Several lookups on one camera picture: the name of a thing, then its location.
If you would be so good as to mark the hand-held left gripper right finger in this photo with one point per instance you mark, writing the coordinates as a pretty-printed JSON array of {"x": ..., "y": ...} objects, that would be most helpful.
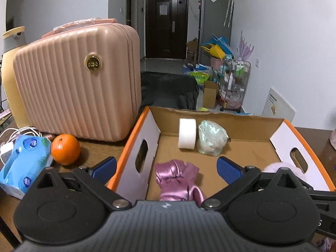
[{"x": 228, "y": 170}]

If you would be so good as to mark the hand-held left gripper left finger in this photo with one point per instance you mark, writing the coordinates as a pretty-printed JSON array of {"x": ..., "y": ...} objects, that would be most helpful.
[{"x": 105, "y": 166}]

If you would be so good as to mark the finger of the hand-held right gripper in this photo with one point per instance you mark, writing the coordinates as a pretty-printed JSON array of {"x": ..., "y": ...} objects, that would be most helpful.
[{"x": 320, "y": 194}]

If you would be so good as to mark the red cardboard box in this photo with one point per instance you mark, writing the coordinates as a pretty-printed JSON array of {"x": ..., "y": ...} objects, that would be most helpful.
[{"x": 249, "y": 160}]

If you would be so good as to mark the pale green mesh puff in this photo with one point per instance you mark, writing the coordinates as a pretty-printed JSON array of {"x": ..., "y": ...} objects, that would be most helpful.
[{"x": 212, "y": 139}]

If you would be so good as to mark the lilac fluffy headband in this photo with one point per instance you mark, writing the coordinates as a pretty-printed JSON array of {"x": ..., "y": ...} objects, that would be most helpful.
[{"x": 283, "y": 166}]

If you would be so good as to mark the white cylinder sponge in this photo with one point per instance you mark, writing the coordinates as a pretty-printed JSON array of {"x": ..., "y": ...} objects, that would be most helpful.
[{"x": 187, "y": 134}]

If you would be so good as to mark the large purple satin scrunchie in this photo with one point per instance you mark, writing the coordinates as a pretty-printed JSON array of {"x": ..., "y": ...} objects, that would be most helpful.
[{"x": 173, "y": 178}]

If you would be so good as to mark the orange fruit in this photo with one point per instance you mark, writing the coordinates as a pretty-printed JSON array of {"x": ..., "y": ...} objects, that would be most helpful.
[{"x": 65, "y": 149}]

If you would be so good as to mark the pink textured vase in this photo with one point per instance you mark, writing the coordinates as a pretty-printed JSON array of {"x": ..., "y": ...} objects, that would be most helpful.
[{"x": 333, "y": 139}]

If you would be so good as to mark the pink ribbed suitcase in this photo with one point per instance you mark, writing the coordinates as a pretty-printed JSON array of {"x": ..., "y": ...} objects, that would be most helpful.
[{"x": 78, "y": 97}]

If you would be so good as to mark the small cardboard box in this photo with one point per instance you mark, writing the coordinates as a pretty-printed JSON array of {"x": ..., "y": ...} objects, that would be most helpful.
[{"x": 210, "y": 94}]

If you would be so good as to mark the white board panel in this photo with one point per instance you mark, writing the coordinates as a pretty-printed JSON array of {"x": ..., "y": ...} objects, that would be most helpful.
[{"x": 277, "y": 105}]

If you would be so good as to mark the blue tissue pack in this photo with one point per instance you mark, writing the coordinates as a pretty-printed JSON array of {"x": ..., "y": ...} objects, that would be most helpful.
[{"x": 23, "y": 162}]

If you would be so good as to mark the green packet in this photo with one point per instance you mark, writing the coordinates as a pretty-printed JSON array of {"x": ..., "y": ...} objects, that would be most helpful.
[{"x": 201, "y": 77}]

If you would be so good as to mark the dark cloth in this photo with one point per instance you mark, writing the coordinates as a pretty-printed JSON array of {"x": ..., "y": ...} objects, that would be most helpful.
[{"x": 168, "y": 89}]

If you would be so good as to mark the pink bucket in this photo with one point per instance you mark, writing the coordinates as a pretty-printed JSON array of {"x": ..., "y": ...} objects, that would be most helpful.
[{"x": 216, "y": 62}]

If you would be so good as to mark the yellow and blue bags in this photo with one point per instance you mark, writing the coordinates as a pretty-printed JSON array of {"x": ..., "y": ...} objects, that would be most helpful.
[{"x": 218, "y": 48}]

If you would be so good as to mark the tall cardboard box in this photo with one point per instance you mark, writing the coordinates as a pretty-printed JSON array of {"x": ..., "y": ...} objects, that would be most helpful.
[{"x": 192, "y": 51}]

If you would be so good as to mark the cream yellow thermos jug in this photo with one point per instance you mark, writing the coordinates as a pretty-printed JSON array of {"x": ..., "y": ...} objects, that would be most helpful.
[{"x": 10, "y": 84}]

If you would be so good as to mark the dark brown entrance door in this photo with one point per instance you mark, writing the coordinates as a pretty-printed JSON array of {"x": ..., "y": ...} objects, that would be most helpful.
[{"x": 165, "y": 31}]

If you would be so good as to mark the grey refrigerator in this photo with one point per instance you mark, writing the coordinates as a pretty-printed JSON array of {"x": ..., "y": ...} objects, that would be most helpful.
[{"x": 210, "y": 18}]

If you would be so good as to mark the white folded umbrella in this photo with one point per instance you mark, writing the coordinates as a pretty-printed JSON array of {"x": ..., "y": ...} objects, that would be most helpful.
[{"x": 229, "y": 8}]

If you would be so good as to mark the white wall socket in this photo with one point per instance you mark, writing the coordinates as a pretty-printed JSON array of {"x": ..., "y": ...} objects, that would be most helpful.
[{"x": 258, "y": 63}]

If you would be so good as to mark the purple feather wall decoration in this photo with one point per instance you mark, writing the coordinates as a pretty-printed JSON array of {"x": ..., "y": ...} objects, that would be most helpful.
[{"x": 245, "y": 48}]

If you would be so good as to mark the interior doorway frame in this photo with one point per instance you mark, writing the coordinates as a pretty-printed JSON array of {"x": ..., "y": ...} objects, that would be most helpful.
[{"x": 132, "y": 2}]

